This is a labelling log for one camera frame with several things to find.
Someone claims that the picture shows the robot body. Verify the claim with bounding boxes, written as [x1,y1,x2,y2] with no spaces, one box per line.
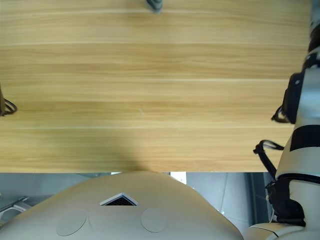
[0,170,245,240]

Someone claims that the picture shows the black cable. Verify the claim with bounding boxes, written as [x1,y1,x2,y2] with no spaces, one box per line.
[271,105,289,124]
[1,97,18,117]
[252,139,285,181]

